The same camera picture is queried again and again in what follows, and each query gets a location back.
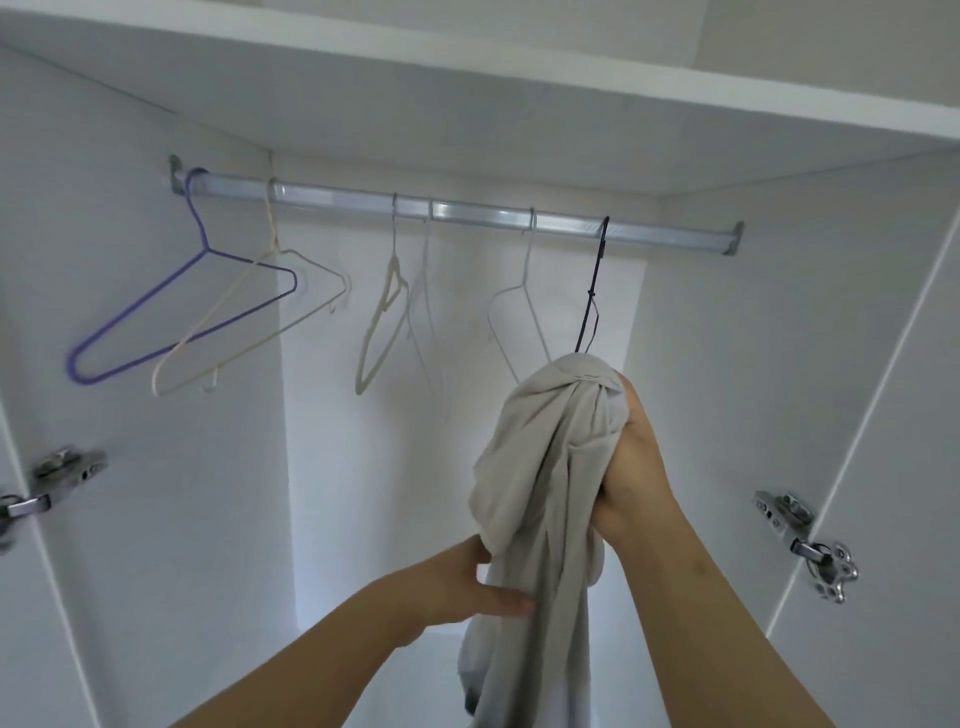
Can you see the person's left forearm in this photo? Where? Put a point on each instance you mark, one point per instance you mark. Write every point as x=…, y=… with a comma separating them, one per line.
x=300, y=675

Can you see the beige wire hanger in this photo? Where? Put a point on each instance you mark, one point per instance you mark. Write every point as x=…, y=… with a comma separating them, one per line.
x=225, y=318

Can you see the metal closet rod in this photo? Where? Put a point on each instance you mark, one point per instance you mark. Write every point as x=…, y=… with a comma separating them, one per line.
x=465, y=212

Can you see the white wardrobe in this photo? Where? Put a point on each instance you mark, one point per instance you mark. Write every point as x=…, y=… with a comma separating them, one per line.
x=375, y=495

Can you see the metal door hinge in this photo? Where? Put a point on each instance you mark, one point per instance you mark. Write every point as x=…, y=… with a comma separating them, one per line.
x=803, y=537
x=60, y=473

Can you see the person's right hand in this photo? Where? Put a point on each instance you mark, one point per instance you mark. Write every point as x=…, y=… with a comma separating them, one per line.
x=638, y=488

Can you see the cream hanger with metal hook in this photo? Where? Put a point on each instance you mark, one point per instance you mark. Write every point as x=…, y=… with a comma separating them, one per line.
x=387, y=308

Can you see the purple wire hanger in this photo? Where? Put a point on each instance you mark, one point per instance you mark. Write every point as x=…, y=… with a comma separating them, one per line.
x=135, y=312

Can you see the person's right forearm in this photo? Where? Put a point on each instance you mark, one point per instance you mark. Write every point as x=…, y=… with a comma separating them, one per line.
x=705, y=645

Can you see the light grey shirt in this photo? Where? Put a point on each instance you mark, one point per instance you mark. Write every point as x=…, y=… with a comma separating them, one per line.
x=533, y=495

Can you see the person's left hand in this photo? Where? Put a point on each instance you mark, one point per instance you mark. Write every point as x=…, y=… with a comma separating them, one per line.
x=458, y=593

